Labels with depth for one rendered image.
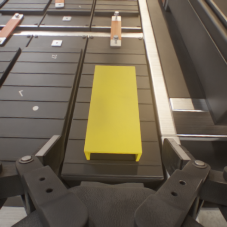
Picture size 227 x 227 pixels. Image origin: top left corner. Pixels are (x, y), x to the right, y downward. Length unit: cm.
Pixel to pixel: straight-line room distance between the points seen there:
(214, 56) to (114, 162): 22
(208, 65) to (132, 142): 19
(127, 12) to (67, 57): 26
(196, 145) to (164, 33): 34
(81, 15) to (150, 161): 47
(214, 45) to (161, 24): 27
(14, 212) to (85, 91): 20
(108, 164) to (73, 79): 18
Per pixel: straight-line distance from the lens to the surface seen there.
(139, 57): 38
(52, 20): 56
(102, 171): 23
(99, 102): 24
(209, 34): 34
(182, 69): 40
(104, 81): 27
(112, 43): 42
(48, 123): 27
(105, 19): 54
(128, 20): 54
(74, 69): 35
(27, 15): 62
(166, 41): 48
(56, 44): 45
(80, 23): 53
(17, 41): 50
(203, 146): 57
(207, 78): 32
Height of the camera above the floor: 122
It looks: 55 degrees down
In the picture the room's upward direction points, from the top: 1 degrees clockwise
